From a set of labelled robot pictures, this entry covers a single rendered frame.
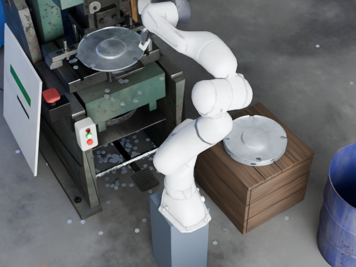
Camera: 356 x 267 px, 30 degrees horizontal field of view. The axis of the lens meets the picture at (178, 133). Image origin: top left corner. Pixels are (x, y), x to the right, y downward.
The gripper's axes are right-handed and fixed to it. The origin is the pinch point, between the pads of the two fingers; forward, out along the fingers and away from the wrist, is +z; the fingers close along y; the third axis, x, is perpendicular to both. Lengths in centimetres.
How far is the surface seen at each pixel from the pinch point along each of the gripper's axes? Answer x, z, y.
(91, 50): 17.7, 19.7, -6.9
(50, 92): 13.5, 20.7, -35.3
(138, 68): -3.8, 10.7, -3.5
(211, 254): -80, 63, -15
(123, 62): 2.8, 13.1, -5.2
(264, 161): -68, 27, 17
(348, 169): -99, 21, 42
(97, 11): 22.7, 0.9, -3.9
